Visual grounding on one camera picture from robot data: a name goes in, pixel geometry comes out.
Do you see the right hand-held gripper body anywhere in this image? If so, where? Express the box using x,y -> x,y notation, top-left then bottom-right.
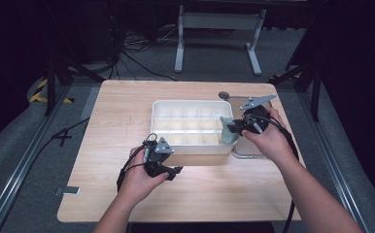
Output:
239,93 -> 278,135

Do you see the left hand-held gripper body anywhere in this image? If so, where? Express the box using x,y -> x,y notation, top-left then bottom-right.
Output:
142,136 -> 176,178

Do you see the green cloth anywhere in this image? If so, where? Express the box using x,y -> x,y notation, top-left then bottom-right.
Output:
220,116 -> 240,146

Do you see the white divided storage box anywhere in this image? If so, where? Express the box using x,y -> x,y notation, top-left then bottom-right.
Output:
150,99 -> 240,155

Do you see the person's right hand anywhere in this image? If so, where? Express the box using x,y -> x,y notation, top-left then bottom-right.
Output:
242,107 -> 300,166

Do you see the person's left hand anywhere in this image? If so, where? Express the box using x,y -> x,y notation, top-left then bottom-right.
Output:
119,147 -> 170,208

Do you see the clear box lid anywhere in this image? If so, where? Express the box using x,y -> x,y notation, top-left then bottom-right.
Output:
228,95 -> 274,160

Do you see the black tripod stand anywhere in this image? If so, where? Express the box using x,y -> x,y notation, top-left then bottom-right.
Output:
44,52 -> 106,117
269,61 -> 324,123

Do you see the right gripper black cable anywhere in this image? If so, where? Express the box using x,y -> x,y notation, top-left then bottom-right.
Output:
266,116 -> 300,233

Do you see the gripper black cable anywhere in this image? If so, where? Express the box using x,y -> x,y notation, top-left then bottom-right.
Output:
116,144 -> 149,192
266,116 -> 300,233

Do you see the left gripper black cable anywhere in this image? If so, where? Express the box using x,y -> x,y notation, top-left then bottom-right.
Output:
116,144 -> 149,192

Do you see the metal floor rail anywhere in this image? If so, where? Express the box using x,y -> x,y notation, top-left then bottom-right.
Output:
296,90 -> 371,233
0,84 -> 73,233

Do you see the metal table bracket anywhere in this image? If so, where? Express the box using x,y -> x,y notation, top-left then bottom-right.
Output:
53,185 -> 82,197

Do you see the black floor cable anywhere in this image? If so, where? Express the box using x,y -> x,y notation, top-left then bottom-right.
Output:
29,116 -> 91,164

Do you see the grey metal stand frame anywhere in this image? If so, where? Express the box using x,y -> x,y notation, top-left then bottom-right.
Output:
174,4 -> 267,77

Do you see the bundle of floor cables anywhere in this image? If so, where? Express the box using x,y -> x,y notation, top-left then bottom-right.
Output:
107,25 -> 179,82

